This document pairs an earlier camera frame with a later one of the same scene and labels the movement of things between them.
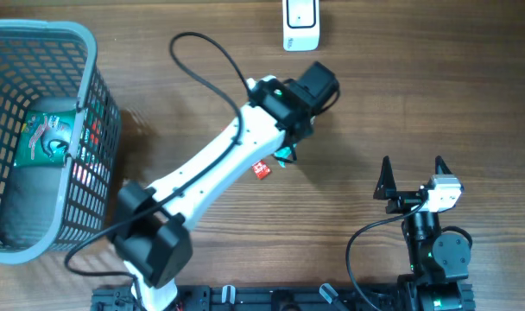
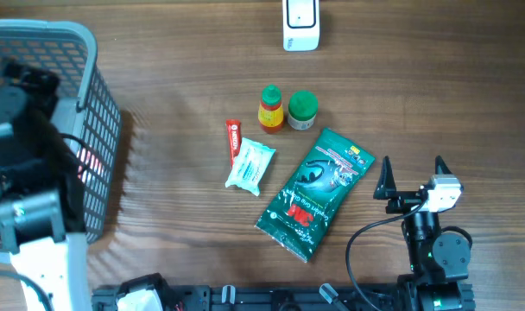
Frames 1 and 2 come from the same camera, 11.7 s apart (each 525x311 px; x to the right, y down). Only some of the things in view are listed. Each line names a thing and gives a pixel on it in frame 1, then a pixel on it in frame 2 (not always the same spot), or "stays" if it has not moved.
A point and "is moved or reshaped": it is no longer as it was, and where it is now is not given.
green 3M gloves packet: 45,138 is moved or reshaped
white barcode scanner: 300,25 stays
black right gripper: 386,190 stays
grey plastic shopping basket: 53,140 stays
